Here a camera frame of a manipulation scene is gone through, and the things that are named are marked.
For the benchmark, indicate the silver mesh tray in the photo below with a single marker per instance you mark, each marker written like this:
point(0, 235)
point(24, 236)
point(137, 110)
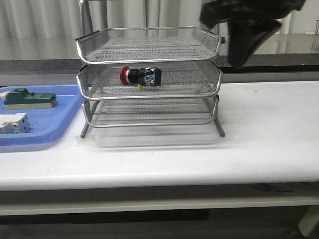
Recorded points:
point(178, 80)
point(142, 112)
point(137, 45)

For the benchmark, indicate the dark stone counter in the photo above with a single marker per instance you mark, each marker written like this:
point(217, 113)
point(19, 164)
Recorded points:
point(280, 53)

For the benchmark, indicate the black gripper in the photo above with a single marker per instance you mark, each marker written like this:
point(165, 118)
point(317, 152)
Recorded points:
point(250, 23)

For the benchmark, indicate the blue plastic tray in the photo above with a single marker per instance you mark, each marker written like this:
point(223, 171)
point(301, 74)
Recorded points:
point(47, 124)

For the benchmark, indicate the green terminal block component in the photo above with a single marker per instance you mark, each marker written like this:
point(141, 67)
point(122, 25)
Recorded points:
point(22, 98)

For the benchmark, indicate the red emergency stop button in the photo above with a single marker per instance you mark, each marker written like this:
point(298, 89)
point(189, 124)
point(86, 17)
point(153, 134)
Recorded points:
point(149, 76)

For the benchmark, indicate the silver metal rack frame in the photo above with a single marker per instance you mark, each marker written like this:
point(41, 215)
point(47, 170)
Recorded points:
point(86, 24)

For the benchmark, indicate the white circuit breaker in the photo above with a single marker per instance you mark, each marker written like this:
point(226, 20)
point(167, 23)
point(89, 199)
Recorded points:
point(14, 123)

